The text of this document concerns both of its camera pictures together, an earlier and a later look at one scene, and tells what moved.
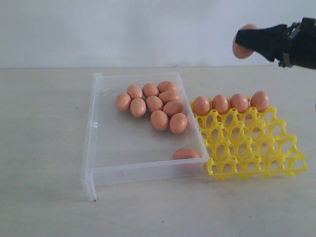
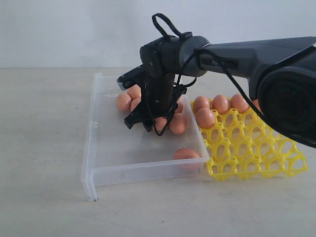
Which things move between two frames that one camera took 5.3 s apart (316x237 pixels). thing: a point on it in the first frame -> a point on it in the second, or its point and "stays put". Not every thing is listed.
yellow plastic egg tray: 249,144 stays put
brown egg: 240,101 stays put
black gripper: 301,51 -> 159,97
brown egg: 220,103 stays put
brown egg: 201,105 stays put
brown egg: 240,51 -> 206,118
